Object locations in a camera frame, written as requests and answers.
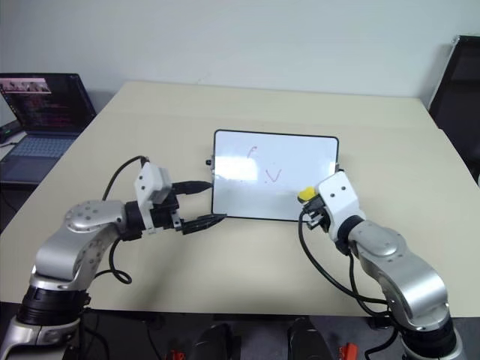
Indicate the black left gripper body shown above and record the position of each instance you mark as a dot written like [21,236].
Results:
[165,215]

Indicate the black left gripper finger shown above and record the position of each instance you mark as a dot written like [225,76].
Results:
[202,222]
[191,186]

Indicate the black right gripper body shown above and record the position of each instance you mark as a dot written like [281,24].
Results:
[321,213]

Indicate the yellow whiteboard eraser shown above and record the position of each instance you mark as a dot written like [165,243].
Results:
[307,194]

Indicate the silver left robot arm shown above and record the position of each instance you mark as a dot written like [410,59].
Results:
[75,255]

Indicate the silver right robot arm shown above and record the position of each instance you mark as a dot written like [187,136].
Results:
[408,277]

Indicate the small black-framed whiteboard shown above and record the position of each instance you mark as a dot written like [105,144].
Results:
[262,176]

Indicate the dark rounded shape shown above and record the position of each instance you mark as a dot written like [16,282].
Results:
[305,339]
[217,343]

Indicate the small red object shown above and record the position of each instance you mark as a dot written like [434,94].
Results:
[348,352]

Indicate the open blue laptop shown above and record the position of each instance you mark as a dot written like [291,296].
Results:
[41,112]

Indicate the black office chair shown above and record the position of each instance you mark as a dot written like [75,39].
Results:
[457,108]

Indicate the small black device box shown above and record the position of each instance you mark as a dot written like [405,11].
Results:
[9,131]

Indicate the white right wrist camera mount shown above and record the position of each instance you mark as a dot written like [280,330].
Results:
[339,197]

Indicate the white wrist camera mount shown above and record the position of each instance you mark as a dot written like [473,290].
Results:
[339,197]
[149,183]

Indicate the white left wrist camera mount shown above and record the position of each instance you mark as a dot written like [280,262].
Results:
[149,183]

